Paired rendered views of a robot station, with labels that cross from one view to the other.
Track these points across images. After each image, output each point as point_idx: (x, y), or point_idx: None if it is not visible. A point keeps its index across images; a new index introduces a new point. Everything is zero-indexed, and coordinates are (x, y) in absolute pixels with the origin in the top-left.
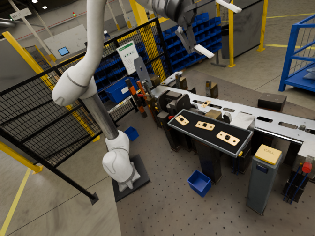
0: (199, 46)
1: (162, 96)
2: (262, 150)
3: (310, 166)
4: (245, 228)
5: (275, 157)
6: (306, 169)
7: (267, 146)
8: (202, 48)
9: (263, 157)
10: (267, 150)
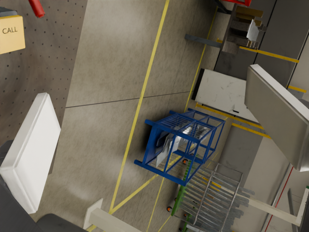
0: (28, 172)
1: None
2: (1, 36)
3: (41, 5)
4: None
5: (21, 35)
6: (42, 16)
7: (3, 20)
8: (41, 159)
9: (10, 49)
10: (7, 29)
